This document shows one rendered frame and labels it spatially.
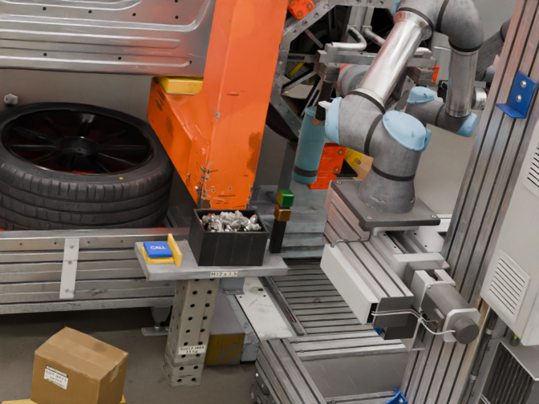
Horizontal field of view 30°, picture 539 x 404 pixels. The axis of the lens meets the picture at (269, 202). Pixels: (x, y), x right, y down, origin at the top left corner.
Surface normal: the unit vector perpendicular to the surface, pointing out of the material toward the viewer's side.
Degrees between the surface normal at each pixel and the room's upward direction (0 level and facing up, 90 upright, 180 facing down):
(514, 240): 90
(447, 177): 0
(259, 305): 0
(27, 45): 91
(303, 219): 0
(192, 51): 90
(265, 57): 90
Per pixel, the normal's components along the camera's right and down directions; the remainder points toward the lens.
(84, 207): 0.24, 0.48
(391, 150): -0.50, 0.32
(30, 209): -0.25, 0.40
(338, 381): 0.18, -0.87
